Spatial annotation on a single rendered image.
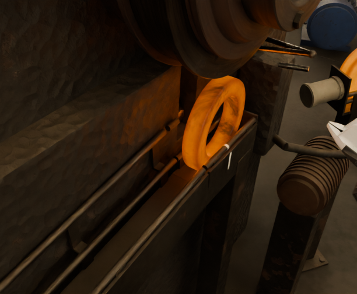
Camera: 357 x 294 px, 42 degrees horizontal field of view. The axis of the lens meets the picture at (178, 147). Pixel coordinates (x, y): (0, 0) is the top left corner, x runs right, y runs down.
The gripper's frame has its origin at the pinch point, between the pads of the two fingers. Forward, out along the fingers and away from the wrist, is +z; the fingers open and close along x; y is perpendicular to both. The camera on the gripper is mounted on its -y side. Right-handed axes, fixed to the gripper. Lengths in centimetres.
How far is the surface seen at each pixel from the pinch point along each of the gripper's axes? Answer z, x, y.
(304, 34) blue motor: 46, -203, -84
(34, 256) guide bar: 21, 52, -10
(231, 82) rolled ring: 18.5, 11.4, 3.7
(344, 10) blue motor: 31, -188, -52
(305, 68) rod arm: 9.7, 4.8, 10.2
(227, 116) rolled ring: 17.4, 6.8, -6.6
